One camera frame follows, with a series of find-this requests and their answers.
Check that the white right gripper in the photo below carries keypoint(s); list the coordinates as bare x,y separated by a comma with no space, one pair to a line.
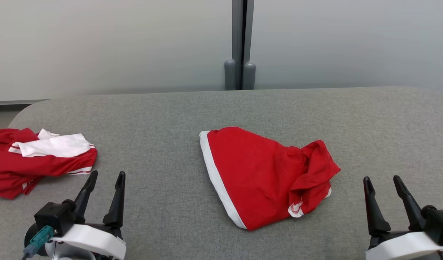
402,247

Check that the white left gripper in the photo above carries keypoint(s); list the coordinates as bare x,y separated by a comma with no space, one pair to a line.
91,238

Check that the red and white shirt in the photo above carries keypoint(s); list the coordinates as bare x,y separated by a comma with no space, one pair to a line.
34,166

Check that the red shorts with white trim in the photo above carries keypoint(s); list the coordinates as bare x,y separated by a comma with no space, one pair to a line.
259,173

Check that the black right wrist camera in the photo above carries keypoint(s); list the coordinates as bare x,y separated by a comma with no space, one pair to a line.
438,220

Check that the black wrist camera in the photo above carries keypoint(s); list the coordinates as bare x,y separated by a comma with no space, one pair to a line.
53,215
438,220

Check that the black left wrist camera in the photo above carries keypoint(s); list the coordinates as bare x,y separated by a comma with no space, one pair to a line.
53,215

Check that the grey cylindrical post foot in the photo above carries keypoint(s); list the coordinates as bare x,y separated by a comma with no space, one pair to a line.
249,76
229,74

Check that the grey partition post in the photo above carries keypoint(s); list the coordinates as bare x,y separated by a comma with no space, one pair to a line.
242,29

